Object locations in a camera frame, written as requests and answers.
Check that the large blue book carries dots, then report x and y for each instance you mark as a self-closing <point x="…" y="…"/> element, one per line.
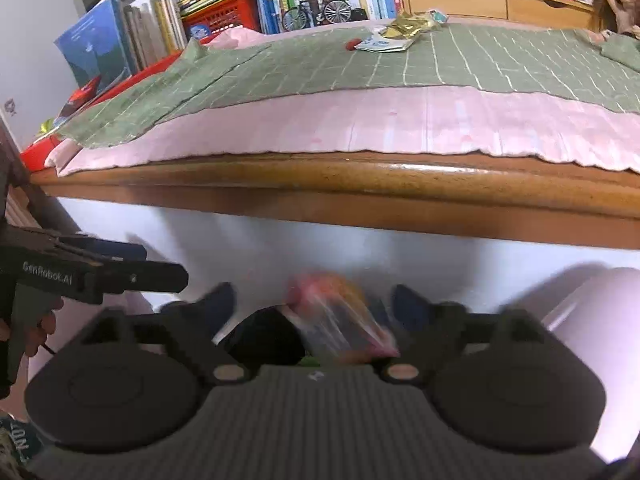
<point x="95" y="40"/>

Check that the gold foil wrapper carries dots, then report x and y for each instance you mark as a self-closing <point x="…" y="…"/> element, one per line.
<point x="407" y="25"/>

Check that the dark printed bag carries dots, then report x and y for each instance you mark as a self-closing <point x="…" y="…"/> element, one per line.
<point x="17" y="440"/>

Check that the red plastic basket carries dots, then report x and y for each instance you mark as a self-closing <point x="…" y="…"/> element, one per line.
<point x="230" y="15"/>

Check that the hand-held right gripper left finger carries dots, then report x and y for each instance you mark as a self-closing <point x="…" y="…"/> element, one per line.
<point x="220" y="305"/>

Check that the small red wrapper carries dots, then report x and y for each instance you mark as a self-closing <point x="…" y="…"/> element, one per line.
<point x="353" y="44"/>

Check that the green checked blanket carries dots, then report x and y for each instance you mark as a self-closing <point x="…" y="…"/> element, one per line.
<point x="350" y="70"/>

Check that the person's left hand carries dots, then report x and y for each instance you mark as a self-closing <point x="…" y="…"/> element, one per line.
<point x="42" y="335"/>

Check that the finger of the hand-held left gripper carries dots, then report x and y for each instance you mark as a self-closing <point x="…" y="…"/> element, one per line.
<point x="150" y="277"/>
<point x="120" y="251"/>

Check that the red magazine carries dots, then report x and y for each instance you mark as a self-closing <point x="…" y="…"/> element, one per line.
<point x="80" y="92"/>

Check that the red plastic tray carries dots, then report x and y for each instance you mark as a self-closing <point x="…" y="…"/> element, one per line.
<point x="145" y="67"/>

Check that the blue white packet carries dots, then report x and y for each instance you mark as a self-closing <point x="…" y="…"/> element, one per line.
<point x="385" y="45"/>

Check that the model bicycle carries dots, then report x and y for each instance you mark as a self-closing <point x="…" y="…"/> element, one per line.
<point x="335" y="10"/>

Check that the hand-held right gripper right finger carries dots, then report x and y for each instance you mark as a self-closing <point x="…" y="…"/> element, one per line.
<point x="407" y="305"/>

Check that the pink striped sheet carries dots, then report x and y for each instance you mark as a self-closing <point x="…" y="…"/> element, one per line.
<point x="350" y="125"/>

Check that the red orange packet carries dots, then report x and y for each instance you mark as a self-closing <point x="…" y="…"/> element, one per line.
<point x="340" y="320"/>

